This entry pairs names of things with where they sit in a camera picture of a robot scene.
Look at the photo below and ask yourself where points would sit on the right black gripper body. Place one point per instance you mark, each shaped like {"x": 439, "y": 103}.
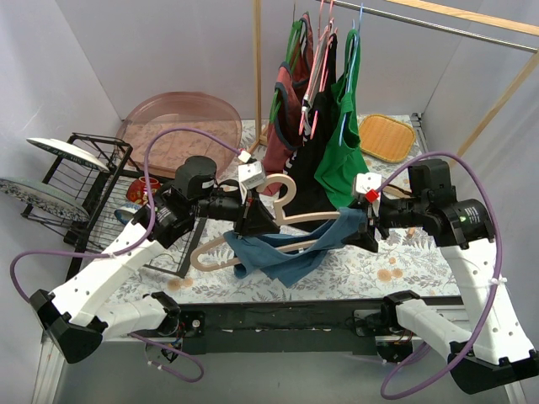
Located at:
{"x": 370, "y": 227}

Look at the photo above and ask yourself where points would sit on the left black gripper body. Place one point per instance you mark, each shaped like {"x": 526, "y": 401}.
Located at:
{"x": 246, "y": 216}

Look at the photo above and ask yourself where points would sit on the wooden hanger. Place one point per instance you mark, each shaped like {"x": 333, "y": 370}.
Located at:
{"x": 280, "y": 219}

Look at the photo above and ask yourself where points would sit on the blue tank top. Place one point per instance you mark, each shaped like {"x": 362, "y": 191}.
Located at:
{"x": 290, "y": 258}

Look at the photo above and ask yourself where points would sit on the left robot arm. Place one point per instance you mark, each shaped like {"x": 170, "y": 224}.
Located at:
{"x": 75, "y": 315}

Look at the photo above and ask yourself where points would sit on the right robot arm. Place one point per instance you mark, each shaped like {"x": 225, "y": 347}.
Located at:
{"x": 497, "y": 351}

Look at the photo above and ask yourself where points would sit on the black tank top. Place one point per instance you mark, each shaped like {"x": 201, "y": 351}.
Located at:
{"x": 310, "y": 194}

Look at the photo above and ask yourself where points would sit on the green tank top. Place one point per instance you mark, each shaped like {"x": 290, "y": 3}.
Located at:
{"x": 340, "y": 164}

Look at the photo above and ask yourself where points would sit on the red tank top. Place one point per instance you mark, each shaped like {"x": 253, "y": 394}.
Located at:
{"x": 283, "y": 137}

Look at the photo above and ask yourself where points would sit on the pink hanger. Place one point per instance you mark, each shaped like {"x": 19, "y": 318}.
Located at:
{"x": 319, "y": 73}

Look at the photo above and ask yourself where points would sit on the green hanger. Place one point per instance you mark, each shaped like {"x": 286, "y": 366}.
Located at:
{"x": 299, "y": 51}

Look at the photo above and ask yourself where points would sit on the blue hanger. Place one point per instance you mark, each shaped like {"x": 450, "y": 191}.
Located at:
{"x": 351, "y": 73}

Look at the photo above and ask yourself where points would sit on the floral tablecloth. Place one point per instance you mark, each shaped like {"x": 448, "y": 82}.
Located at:
{"x": 407, "y": 260}

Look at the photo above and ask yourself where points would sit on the woven bamboo tray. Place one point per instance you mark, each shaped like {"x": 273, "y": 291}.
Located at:
{"x": 385, "y": 138}

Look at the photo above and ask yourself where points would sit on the pink plastic basin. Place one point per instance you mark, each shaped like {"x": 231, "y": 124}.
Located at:
{"x": 193, "y": 110}

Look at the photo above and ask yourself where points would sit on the red floral bowl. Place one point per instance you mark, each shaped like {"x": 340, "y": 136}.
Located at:
{"x": 137, "y": 191}

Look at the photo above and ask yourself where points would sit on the blue white bowl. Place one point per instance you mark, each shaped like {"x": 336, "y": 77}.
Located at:
{"x": 125, "y": 213}

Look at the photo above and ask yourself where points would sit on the white plate upper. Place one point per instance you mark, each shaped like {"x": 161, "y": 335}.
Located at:
{"x": 68, "y": 151}

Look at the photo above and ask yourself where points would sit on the blue patterned plate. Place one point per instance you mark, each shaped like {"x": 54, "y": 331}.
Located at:
{"x": 45, "y": 197}

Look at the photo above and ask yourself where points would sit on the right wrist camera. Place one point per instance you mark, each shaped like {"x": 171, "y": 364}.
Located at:
{"x": 367, "y": 185}

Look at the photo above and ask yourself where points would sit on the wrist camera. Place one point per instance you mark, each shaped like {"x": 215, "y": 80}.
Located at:
{"x": 250, "y": 173}
{"x": 367, "y": 185}

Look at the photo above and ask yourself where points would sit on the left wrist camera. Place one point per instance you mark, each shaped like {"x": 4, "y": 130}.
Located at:
{"x": 250, "y": 173}

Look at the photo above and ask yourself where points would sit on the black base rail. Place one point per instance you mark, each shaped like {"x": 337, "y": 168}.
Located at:
{"x": 307, "y": 326}

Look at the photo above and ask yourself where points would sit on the black wire dish rack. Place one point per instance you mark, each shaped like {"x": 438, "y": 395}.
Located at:
{"x": 99, "y": 192}

